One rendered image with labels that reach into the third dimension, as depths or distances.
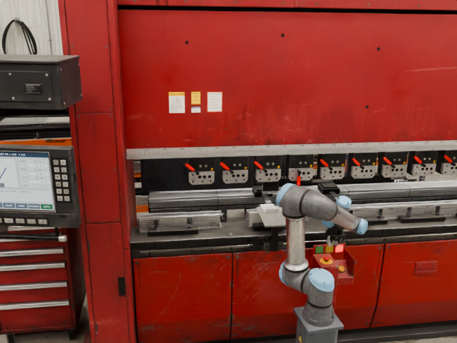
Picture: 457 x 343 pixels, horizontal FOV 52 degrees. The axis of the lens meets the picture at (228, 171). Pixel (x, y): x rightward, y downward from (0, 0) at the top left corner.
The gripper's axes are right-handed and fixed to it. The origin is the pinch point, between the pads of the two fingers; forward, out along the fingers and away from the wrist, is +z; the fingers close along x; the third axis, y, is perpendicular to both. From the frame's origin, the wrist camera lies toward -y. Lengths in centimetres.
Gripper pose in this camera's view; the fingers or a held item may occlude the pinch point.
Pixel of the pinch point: (330, 243)
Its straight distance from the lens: 272.0
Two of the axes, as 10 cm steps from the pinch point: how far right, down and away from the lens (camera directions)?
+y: 1.3, 6.3, -7.7
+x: 9.9, -0.4, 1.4
